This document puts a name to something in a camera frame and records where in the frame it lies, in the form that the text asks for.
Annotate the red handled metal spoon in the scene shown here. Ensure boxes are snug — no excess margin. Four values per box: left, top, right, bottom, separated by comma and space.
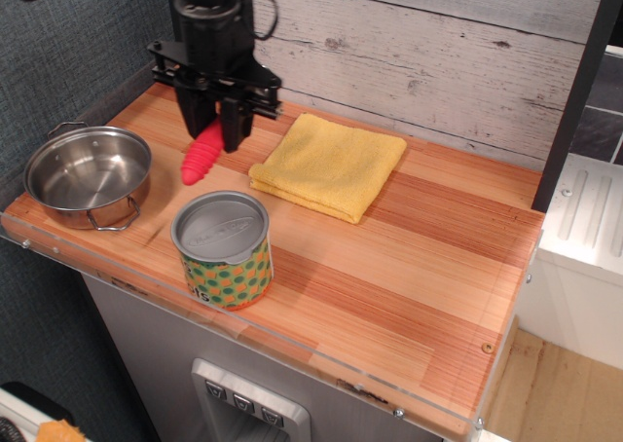
181, 118, 225, 186

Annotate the white toy sink unit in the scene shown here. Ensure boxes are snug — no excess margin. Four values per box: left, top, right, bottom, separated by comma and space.
513, 45, 623, 373

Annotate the orange black object corner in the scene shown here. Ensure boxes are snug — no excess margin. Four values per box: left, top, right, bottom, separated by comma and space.
1, 382, 89, 441

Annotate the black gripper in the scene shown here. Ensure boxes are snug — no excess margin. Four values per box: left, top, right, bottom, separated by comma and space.
148, 0, 281, 153

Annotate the dark right shelf post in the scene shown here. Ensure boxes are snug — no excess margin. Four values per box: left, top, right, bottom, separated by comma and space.
531, 0, 622, 213

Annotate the silver dispenser panel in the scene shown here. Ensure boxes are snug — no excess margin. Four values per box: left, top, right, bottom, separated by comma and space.
191, 358, 312, 441

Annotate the clear acrylic table edge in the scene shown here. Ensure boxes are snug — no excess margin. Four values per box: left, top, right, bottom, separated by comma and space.
1, 213, 482, 441

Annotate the stainless steel pot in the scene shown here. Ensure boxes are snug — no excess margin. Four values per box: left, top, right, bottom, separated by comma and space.
23, 122, 152, 232

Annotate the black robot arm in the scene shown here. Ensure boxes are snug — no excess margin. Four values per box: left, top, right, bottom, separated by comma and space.
148, 0, 281, 153

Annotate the grey toy fridge cabinet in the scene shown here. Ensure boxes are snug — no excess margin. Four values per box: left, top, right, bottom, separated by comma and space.
85, 276, 439, 441

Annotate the green orange patterned can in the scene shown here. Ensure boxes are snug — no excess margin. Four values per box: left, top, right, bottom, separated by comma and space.
171, 191, 275, 311

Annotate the yellow folded cloth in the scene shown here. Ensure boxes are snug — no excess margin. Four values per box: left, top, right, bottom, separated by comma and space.
248, 113, 407, 224

